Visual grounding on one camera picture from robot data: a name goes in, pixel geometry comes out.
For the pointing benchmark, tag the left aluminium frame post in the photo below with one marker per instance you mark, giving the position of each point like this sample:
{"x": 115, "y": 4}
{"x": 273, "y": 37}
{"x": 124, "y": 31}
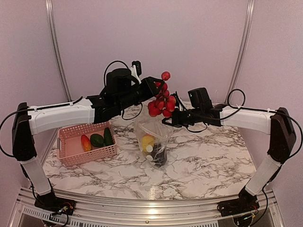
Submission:
{"x": 56, "y": 48}

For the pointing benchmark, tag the dark green fake avocado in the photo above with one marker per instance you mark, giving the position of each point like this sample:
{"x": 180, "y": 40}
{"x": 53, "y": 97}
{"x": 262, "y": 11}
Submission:
{"x": 97, "y": 140}

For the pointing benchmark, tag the red orange fake mango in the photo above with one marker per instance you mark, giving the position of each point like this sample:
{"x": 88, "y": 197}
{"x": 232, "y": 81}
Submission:
{"x": 86, "y": 144}

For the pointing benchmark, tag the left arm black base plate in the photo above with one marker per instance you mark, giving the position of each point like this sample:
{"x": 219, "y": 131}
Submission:
{"x": 53, "y": 203}

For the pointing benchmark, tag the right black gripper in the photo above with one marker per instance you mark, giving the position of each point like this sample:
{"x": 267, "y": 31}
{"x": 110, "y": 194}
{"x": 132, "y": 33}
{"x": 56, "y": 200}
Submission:
{"x": 176, "y": 120}

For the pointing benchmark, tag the green fake cucumber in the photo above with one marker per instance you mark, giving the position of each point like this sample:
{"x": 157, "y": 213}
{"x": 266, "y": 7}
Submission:
{"x": 108, "y": 140}

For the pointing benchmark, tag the yellow fake lemon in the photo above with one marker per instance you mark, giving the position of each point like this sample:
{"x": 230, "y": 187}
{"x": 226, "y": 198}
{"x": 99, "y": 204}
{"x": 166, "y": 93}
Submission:
{"x": 148, "y": 143}

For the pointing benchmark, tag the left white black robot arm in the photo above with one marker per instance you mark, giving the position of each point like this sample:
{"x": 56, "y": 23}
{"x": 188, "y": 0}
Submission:
{"x": 30, "y": 121}

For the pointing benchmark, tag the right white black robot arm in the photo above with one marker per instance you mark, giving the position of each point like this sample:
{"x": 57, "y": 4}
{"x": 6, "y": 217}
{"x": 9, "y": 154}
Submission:
{"x": 276, "y": 123}

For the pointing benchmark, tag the right aluminium frame post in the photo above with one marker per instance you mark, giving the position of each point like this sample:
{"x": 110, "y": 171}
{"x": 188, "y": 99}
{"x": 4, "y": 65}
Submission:
{"x": 244, "y": 43}

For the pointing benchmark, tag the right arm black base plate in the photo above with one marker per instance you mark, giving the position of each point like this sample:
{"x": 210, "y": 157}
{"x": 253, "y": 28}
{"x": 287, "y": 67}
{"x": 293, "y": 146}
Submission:
{"x": 237, "y": 205}

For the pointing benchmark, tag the dark purple fake eggplant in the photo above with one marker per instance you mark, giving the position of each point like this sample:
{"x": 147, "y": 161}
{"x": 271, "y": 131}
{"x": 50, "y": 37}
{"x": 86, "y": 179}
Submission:
{"x": 159, "y": 155}

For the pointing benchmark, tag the red fake cherry tomato bunch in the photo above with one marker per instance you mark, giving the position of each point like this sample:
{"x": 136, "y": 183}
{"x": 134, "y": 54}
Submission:
{"x": 165, "y": 102}

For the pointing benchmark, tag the pink perforated plastic basket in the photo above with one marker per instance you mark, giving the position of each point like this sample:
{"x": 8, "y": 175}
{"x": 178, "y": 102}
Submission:
{"x": 80, "y": 144}

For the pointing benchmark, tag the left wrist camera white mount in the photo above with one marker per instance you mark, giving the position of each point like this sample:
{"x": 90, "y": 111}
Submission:
{"x": 136, "y": 71}

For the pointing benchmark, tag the front aluminium rail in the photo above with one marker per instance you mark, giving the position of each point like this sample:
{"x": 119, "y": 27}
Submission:
{"x": 96, "y": 211}

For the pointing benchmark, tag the aluminium frame post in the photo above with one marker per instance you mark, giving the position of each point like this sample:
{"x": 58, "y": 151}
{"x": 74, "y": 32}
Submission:
{"x": 244, "y": 43}
{"x": 56, "y": 48}

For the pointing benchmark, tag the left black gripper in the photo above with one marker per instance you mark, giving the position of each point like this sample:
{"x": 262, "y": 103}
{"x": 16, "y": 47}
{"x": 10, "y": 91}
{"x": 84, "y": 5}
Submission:
{"x": 154, "y": 89}

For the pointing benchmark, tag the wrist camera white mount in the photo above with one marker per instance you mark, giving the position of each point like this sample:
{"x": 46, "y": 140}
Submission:
{"x": 136, "y": 71}
{"x": 177, "y": 99}

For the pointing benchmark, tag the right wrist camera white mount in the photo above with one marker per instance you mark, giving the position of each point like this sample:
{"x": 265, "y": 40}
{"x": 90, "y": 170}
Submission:
{"x": 177, "y": 99}

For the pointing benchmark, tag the clear zip top bag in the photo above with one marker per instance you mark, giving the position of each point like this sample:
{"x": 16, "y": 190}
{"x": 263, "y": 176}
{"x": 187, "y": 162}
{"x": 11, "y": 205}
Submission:
{"x": 152, "y": 126}

